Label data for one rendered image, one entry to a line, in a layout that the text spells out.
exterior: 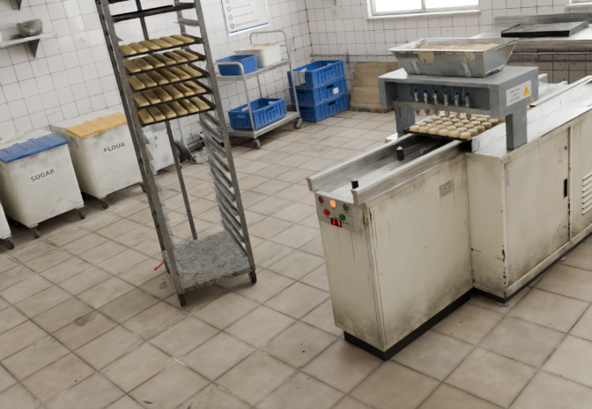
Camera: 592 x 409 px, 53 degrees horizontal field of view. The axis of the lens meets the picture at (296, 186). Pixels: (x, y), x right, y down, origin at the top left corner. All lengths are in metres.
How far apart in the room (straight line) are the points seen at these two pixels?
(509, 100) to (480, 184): 0.43
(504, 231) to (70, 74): 4.35
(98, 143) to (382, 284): 3.42
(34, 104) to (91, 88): 0.56
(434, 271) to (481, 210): 0.38
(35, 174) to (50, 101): 0.96
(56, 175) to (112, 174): 0.51
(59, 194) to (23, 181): 0.32
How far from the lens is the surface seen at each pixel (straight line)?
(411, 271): 2.84
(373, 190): 2.53
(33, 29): 5.69
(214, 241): 4.07
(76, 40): 6.12
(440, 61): 2.99
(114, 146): 5.56
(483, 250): 3.14
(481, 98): 2.94
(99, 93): 6.21
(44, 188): 5.35
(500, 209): 2.98
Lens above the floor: 1.82
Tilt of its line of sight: 21 degrees down
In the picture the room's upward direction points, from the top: 10 degrees counter-clockwise
